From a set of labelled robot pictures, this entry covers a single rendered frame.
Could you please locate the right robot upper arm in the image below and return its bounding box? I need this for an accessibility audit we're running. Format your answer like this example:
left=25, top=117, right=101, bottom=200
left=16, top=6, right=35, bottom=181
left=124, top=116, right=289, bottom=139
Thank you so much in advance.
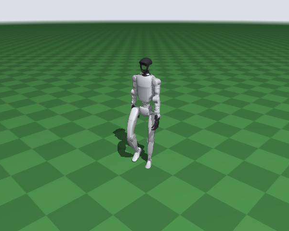
left=131, top=74, right=138, bottom=95

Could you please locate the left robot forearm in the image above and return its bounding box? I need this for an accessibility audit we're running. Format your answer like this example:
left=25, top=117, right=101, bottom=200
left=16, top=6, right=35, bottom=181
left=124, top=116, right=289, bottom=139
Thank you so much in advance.
left=154, top=97, right=160, bottom=118

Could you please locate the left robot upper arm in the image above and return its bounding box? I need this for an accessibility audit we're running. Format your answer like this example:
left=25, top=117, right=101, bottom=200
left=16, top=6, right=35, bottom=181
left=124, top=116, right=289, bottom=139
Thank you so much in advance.
left=152, top=77, right=161, bottom=103

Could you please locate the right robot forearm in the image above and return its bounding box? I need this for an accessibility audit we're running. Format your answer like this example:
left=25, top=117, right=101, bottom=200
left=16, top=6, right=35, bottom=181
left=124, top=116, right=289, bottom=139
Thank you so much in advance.
left=131, top=94, right=137, bottom=107

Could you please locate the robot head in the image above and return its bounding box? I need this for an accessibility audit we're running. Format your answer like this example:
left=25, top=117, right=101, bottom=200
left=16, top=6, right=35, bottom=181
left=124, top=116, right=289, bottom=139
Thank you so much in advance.
left=139, top=58, right=152, bottom=77

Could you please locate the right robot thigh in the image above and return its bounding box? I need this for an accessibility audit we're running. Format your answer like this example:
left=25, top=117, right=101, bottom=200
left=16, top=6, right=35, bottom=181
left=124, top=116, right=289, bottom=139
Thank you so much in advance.
left=127, top=107, right=140, bottom=141

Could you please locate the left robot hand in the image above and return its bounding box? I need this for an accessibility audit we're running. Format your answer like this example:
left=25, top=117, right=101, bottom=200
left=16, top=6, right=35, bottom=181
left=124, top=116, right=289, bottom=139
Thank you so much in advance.
left=151, top=115, right=160, bottom=130

